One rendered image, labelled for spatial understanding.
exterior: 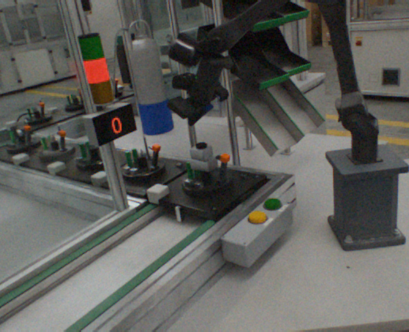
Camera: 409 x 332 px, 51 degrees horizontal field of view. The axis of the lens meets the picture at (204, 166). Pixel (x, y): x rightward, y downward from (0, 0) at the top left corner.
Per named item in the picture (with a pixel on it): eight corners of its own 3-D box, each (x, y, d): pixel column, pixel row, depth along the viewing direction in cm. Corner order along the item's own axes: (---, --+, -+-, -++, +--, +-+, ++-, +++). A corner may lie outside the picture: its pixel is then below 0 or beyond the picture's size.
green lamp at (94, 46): (109, 56, 98) (104, 34, 96) (92, 61, 94) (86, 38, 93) (96, 57, 101) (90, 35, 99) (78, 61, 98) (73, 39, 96)
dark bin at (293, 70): (309, 69, 138) (317, 48, 133) (284, 79, 130) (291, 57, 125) (248, 34, 152) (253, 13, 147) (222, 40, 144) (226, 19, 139)
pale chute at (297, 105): (317, 128, 144) (325, 120, 141) (293, 140, 137) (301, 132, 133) (268, 67, 151) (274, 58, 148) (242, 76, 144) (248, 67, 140)
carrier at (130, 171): (198, 168, 136) (192, 131, 131) (145, 201, 119) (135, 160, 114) (145, 159, 151) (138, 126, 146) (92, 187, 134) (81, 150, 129)
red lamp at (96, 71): (114, 77, 100) (109, 57, 98) (97, 83, 96) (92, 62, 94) (100, 77, 103) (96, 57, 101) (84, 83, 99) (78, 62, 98)
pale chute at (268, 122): (297, 143, 134) (305, 135, 130) (270, 157, 126) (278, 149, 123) (244, 77, 141) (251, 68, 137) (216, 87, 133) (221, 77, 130)
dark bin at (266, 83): (287, 81, 127) (295, 58, 123) (259, 92, 120) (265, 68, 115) (224, 41, 141) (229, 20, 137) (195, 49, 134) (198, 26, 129)
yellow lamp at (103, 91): (119, 99, 102) (114, 78, 100) (102, 104, 98) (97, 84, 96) (105, 98, 105) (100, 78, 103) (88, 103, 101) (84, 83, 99)
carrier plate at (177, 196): (267, 181, 120) (266, 174, 119) (217, 220, 103) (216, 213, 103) (202, 169, 135) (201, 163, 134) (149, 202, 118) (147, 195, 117)
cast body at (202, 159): (218, 166, 116) (215, 141, 113) (209, 172, 113) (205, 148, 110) (195, 162, 121) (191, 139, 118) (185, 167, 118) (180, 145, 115)
